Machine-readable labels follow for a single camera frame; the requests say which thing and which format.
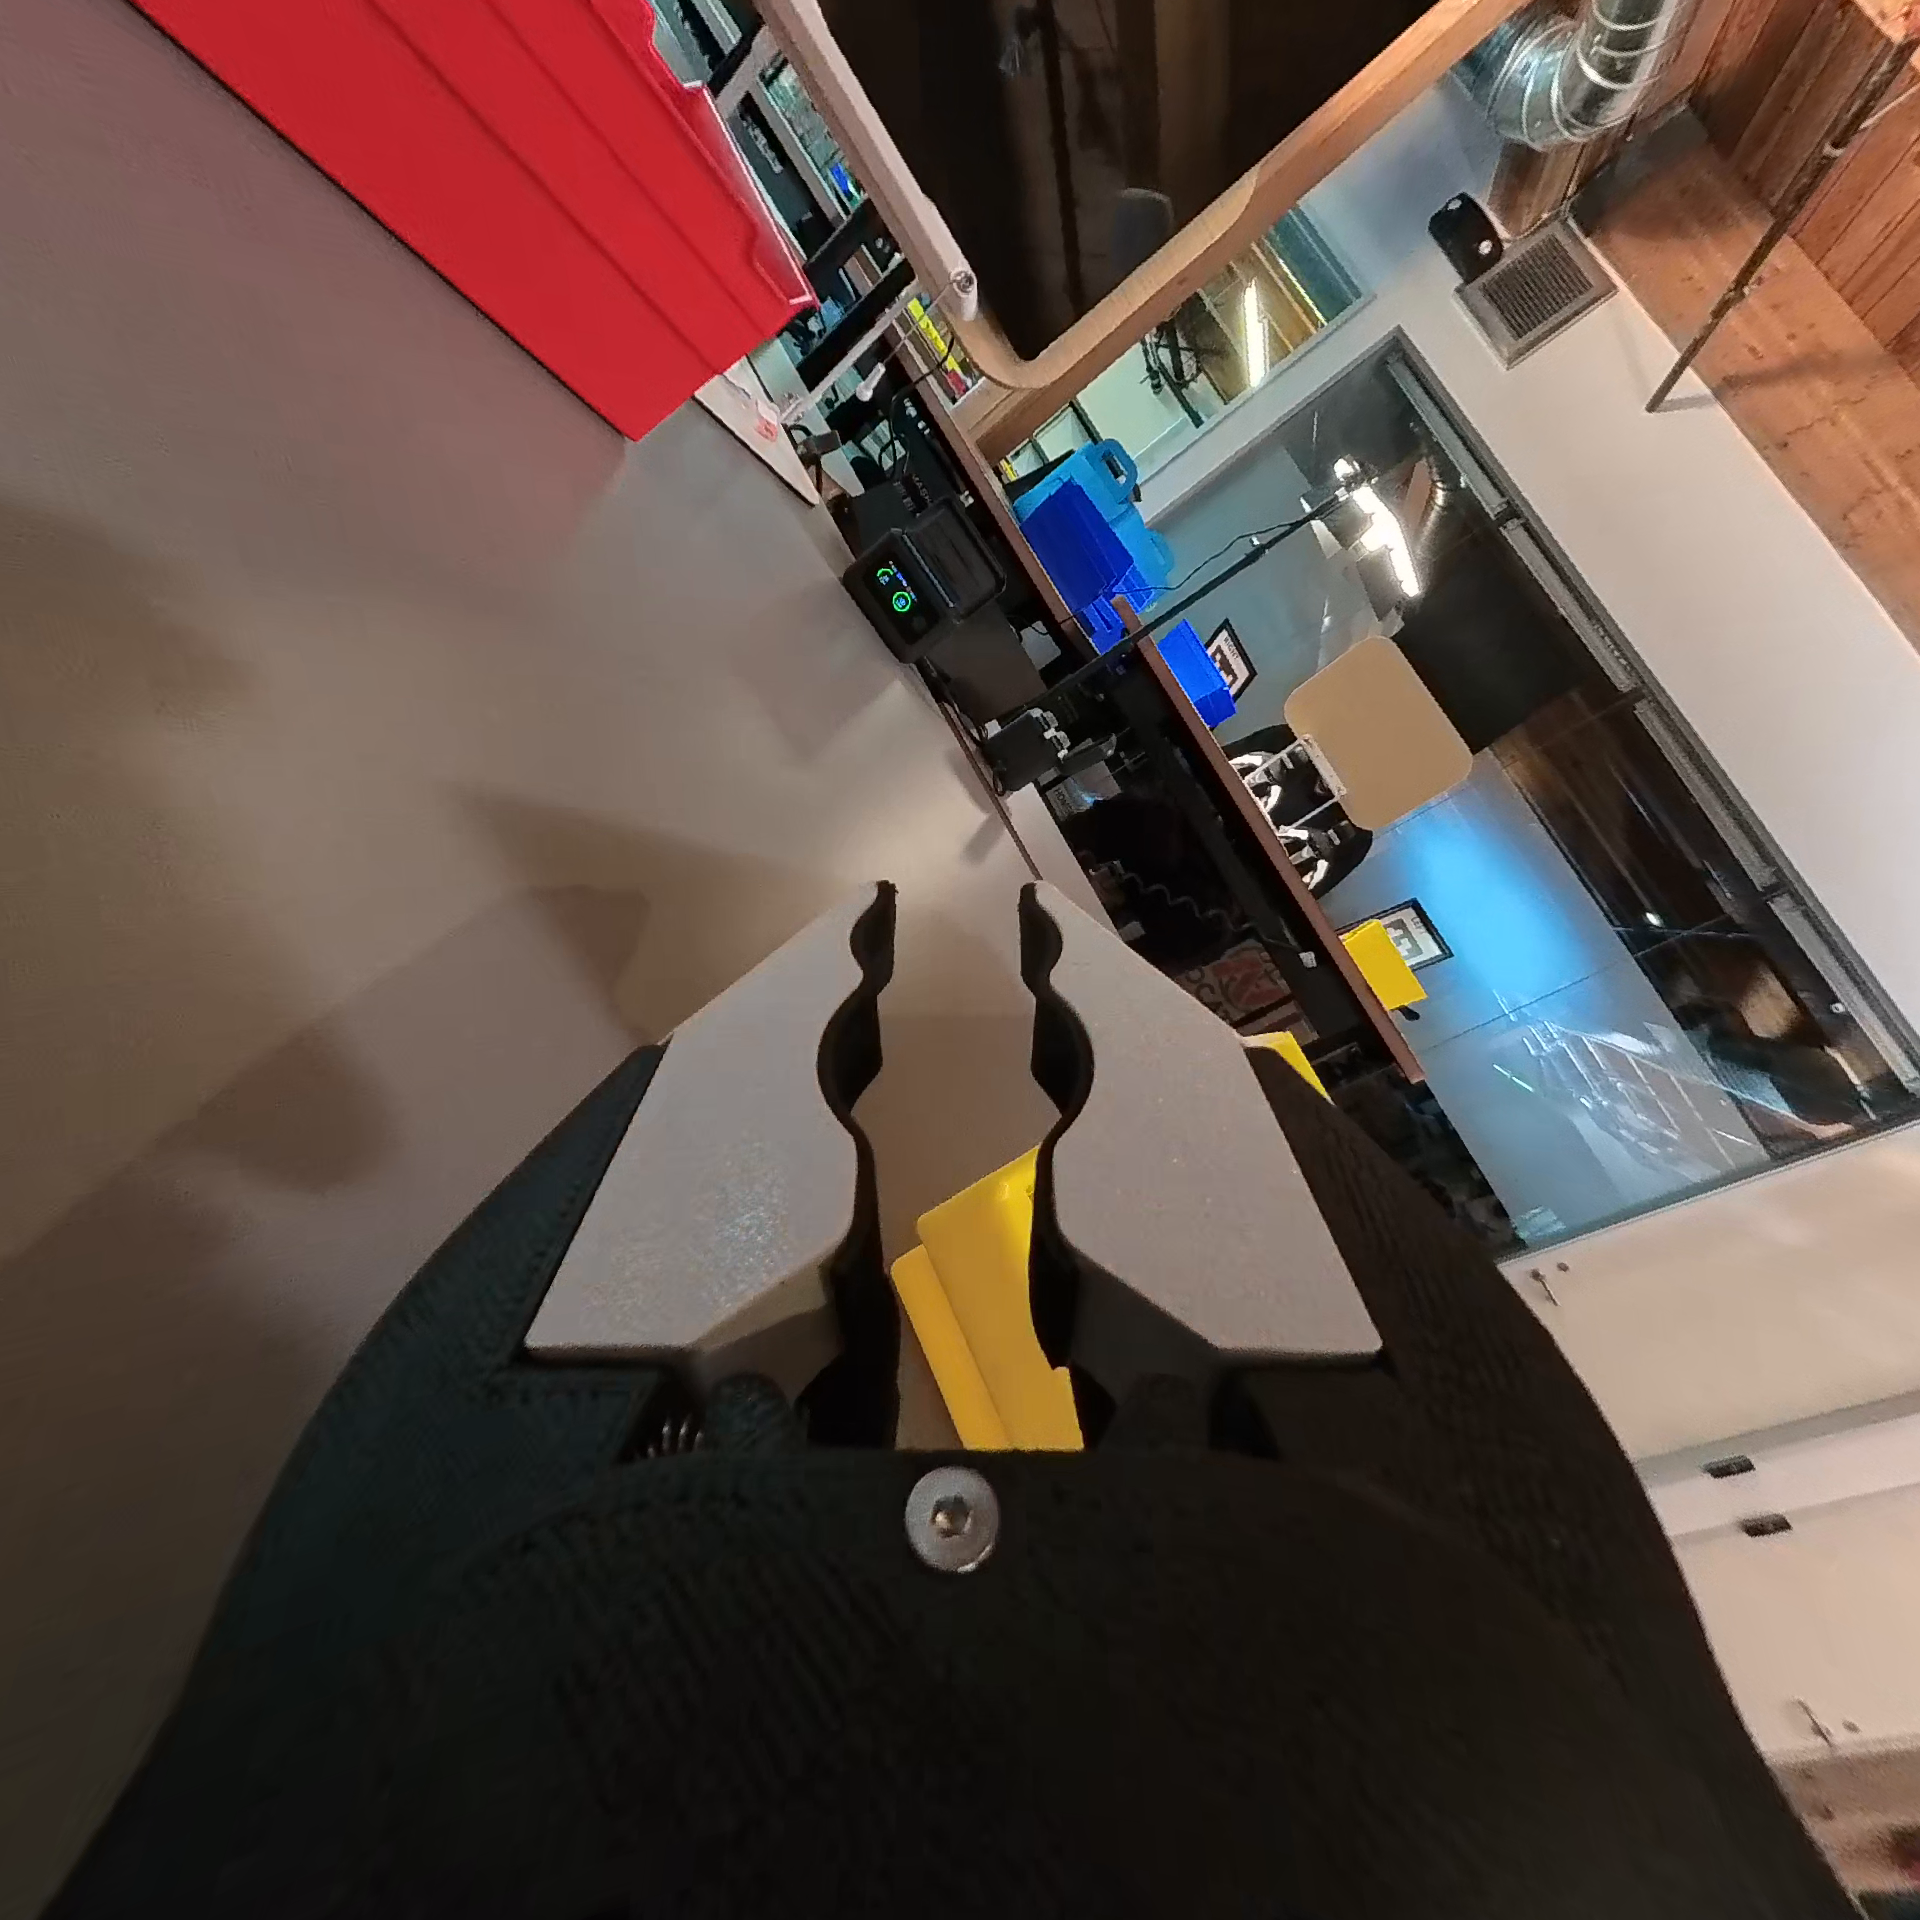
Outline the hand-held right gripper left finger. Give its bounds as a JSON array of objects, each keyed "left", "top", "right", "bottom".
[{"left": 521, "top": 879, "right": 905, "bottom": 1450}]

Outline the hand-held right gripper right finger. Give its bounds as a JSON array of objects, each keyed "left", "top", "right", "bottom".
[{"left": 1017, "top": 878, "right": 1387, "bottom": 1450}]

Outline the large yellow plastic bin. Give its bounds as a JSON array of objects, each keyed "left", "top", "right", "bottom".
[{"left": 888, "top": 1026, "right": 1328, "bottom": 1453}]

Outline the red plastic bin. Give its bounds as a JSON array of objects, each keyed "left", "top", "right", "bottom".
[{"left": 128, "top": 0, "right": 818, "bottom": 440}]

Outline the white printed sign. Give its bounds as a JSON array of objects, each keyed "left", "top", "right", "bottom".
[{"left": 1184, "top": 943, "right": 1307, "bottom": 1038}]

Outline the small yellow bin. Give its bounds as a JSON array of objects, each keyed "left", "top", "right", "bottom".
[{"left": 1336, "top": 918, "right": 1430, "bottom": 1010}]

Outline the long brown-edged desk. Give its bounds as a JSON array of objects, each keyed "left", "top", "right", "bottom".
[{"left": 1110, "top": 591, "right": 1426, "bottom": 1082}]

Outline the black white printed cloth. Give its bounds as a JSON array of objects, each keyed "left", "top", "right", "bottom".
[{"left": 1224, "top": 722, "right": 1373, "bottom": 903}]

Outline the beige rounded chair back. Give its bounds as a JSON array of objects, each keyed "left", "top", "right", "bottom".
[{"left": 1282, "top": 632, "right": 1474, "bottom": 832}]

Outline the single blue bin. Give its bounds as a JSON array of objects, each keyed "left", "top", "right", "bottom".
[{"left": 1155, "top": 616, "right": 1254, "bottom": 707}]

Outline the black box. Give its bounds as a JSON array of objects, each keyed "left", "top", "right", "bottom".
[{"left": 921, "top": 607, "right": 1052, "bottom": 722}]

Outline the white cabinet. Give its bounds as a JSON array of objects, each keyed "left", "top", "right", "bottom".
[{"left": 1499, "top": 1111, "right": 1920, "bottom": 1772}]

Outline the black power station green display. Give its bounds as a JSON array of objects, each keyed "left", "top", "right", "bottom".
[{"left": 840, "top": 502, "right": 1003, "bottom": 663}]

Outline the stack of blue bins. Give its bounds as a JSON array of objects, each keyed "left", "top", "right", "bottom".
[{"left": 1008, "top": 439, "right": 1174, "bottom": 616}]

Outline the black light stand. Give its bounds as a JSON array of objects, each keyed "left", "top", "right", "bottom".
[{"left": 1080, "top": 458, "right": 1426, "bottom": 707}]

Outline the white paper sheet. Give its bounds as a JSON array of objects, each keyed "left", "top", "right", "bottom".
[{"left": 697, "top": 374, "right": 828, "bottom": 510}]

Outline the cluttered equipment shelf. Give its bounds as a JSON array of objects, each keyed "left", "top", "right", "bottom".
[{"left": 661, "top": 0, "right": 1022, "bottom": 495}]

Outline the curved wooden beam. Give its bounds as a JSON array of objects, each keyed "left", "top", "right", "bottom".
[{"left": 960, "top": 0, "right": 1531, "bottom": 399}]

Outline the white metal bar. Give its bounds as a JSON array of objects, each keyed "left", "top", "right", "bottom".
[{"left": 749, "top": 0, "right": 992, "bottom": 324}]

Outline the dark metal rod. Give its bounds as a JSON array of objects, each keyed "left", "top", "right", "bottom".
[{"left": 1646, "top": 0, "right": 1920, "bottom": 414}]

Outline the wall vent grille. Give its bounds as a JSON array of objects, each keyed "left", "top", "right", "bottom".
[{"left": 1457, "top": 218, "right": 1619, "bottom": 367}]

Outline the silver ventilation duct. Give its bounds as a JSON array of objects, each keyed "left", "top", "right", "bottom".
[{"left": 1464, "top": 0, "right": 1729, "bottom": 152}]

